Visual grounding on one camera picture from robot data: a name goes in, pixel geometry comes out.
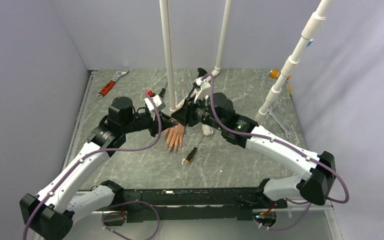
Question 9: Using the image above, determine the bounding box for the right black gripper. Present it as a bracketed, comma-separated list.
[171, 93, 225, 131]

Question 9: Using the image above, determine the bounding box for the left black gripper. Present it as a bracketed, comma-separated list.
[122, 110, 175, 137]

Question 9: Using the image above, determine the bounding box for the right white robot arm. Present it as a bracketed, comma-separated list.
[171, 92, 336, 208]

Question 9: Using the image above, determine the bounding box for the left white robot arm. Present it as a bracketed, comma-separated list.
[19, 94, 175, 240]

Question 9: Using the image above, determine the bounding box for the mannequin practice hand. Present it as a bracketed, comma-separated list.
[163, 124, 185, 152]

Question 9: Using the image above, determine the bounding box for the black yellow screwdriver far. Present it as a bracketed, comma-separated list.
[158, 83, 168, 98]

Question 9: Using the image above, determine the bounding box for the black yellow screwdriver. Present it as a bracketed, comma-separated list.
[158, 83, 168, 98]
[181, 135, 205, 165]

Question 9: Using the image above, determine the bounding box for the black yellow screwdriver near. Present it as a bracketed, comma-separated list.
[181, 135, 205, 165]

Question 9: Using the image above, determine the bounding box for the red adjustable wrench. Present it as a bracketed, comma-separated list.
[96, 68, 130, 99]

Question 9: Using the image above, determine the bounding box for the orange yellow tool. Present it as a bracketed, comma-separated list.
[268, 68, 291, 95]

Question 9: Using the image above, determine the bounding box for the silver combination wrench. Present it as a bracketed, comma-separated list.
[267, 106, 294, 140]

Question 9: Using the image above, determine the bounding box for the white angled PVC pole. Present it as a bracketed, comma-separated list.
[255, 0, 333, 123]

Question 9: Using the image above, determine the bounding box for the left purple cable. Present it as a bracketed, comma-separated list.
[22, 91, 163, 240]

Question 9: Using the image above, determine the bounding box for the purple cable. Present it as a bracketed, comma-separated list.
[22, 91, 163, 240]
[200, 73, 350, 232]

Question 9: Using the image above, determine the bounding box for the green hose nozzle fitting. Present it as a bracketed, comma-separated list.
[201, 124, 214, 136]

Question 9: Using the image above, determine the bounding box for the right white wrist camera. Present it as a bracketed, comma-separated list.
[191, 73, 214, 104]

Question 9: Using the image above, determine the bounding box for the black suction mount stalk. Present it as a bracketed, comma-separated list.
[197, 67, 208, 78]

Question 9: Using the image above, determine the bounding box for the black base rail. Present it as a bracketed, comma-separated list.
[101, 180, 288, 223]

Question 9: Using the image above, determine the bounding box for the white PVC pipe frame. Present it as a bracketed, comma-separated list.
[159, 0, 232, 113]

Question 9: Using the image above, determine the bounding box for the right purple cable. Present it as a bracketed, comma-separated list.
[200, 73, 350, 232]

